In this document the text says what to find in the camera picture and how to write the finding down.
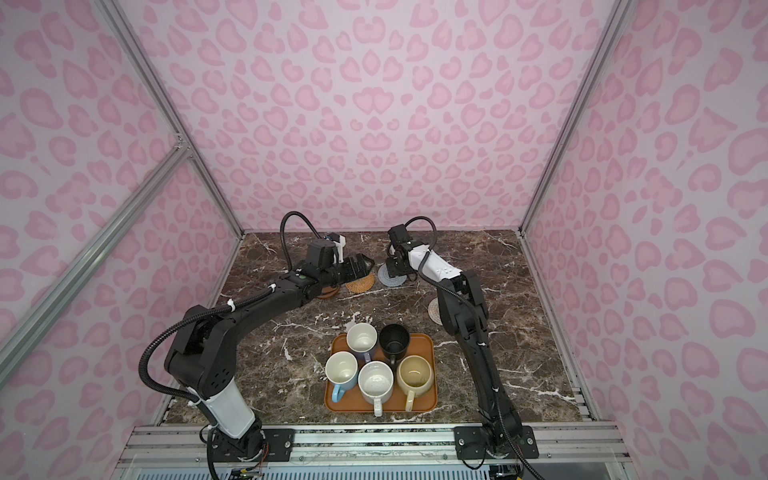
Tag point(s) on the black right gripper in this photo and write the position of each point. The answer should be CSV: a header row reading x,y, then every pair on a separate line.
x,y
391,263

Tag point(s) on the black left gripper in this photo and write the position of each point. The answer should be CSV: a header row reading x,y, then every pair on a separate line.
x,y
352,272

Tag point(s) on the black ceramic mug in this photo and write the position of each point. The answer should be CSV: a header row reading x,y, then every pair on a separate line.
x,y
394,341

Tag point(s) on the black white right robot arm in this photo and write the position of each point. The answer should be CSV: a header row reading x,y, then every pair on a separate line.
x,y
463,313

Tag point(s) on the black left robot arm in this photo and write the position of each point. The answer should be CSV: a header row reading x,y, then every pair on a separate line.
x,y
203,354

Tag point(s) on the blue-grey woven round coaster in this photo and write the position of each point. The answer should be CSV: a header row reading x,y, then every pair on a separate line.
x,y
387,277

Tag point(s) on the brown wooden round coaster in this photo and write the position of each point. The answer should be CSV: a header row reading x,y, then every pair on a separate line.
x,y
328,292

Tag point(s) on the woven rattan round coaster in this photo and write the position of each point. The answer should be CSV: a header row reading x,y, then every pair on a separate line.
x,y
361,285

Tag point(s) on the multicolour woven round coaster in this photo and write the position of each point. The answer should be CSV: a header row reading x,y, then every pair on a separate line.
x,y
434,312

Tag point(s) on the light blue ceramic mug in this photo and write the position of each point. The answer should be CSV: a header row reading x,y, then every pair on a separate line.
x,y
341,371

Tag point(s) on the beige ceramic mug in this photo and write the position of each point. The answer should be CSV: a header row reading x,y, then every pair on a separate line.
x,y
415,376

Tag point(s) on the white speckled ceramic mug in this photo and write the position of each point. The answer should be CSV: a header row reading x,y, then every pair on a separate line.
x,y
376,384

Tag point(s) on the aluminium frame corner post left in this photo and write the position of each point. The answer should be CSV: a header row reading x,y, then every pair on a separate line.
x,y
128,40

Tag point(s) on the aluminium frame corner post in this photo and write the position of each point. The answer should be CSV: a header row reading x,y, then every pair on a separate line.
x,y
620,16
128,40

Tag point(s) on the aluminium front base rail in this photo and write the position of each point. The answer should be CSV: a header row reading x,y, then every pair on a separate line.
x,y
591,450

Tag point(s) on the aluminium diagonal frame bar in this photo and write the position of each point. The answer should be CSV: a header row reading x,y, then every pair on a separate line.
x,y
40,319

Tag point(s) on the aluminium frame corner post right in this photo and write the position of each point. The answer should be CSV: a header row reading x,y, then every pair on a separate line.
x,y
620,16

